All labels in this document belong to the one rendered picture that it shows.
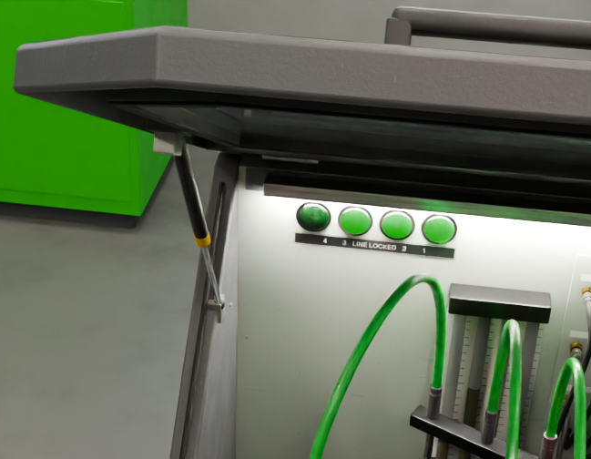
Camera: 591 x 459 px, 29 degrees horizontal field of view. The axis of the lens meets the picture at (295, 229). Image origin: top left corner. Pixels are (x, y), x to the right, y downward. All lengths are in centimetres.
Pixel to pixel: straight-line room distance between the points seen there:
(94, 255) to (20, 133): 50
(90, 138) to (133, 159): 16
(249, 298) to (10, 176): 259
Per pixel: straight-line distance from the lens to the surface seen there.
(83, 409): 345
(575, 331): 174
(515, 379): 139
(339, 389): 134
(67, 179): 418
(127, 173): 409
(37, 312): 385
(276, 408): 186
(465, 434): 171
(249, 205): 165
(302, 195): 159
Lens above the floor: 222
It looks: 31 degrees down
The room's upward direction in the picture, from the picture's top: 2 degrees clockwise
